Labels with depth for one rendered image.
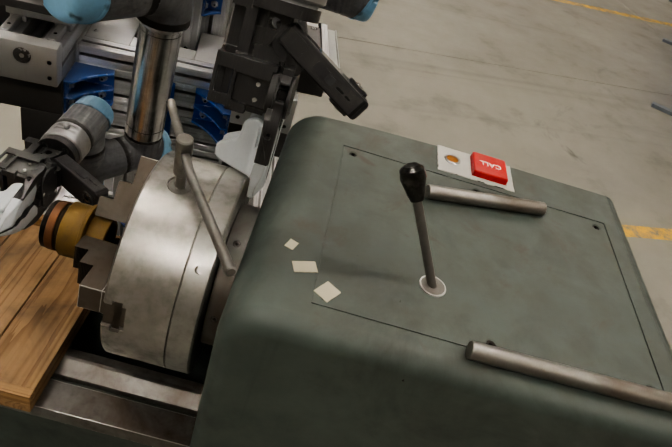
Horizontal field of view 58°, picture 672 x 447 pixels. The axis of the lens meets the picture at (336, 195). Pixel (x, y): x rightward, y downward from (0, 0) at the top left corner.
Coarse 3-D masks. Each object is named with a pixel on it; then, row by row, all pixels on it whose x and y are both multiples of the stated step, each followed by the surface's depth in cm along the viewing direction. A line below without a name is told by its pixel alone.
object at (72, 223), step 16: (48, 208) 90; (64, 208) 91; (80, 208) 91; (48, 224) 89; (64, 224) 89; (80, 224) 89; (96, 224) 91; (112, 224) 95; (48, 240) 90; (64, 240) 89; (112, 240) 96
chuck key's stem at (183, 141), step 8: (184, 136) 78; (176, 144) 77; (184, 144) 77; (192, 144) 77; (176, 152) 78; (184, 152) 78; (192, 152) 79; (176, 160) 79; (176, 168) 80; (176, 176) 81; (184, 176) 81; (176, 184) 82; (184, 184) 83
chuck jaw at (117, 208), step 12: (144, 156) 92; (144, 168) 92; (144, 180) 92; (120, 192) 92; (132, 192) 92; (108, 204) 91; (120, 204) 92; (132, 204) 92; (108, 216) 91; (120, 216) 92
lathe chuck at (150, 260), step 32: (160, 160) 86; (192, 160) 90; (160, 192) 82; (128, 224) 79; (160, 224) 79; (192, 224) 80; (128, 256) 78; (160, 256) 78; (128, 288) 78; (160, 288) 78; (128, 320) 80; (160, 320) 79; (128, 352) 85; (160, 352) 83
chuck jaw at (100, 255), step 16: (80, 240) 88; (96, 240) 89; (80, 256) 88; (96, 256) 86; (112, 256) 87; (80, 272) 85; (96, 272) 83; (80, 288) 81; (96, 288) 81; (80, 304) 82; (96, 304) 82; (112, 304) 80; (112, 320) 81
